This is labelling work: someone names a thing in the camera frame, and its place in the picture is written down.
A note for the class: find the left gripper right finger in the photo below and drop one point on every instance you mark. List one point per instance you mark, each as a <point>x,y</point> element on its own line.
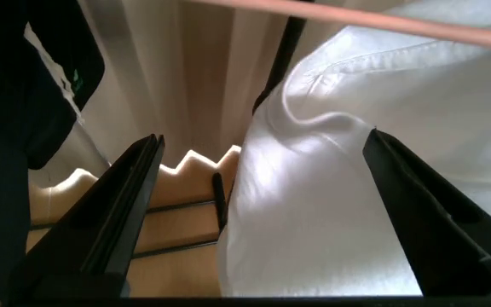
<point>433,247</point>

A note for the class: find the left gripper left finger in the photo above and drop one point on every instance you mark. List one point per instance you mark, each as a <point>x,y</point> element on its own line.
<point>66,256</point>

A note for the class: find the white garment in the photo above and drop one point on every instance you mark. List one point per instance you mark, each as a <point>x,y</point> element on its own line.
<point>335,170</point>

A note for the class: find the black shorts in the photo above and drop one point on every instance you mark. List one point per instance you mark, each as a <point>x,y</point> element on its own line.
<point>7,128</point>

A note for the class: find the pink clothes hanger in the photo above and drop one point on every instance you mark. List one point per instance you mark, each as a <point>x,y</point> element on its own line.
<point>399,23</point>

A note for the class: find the black clothes rack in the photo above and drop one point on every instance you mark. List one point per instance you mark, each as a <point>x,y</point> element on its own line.
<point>284,55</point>

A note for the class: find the beige curtain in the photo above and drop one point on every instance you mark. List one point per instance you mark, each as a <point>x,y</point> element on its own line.
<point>177,77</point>

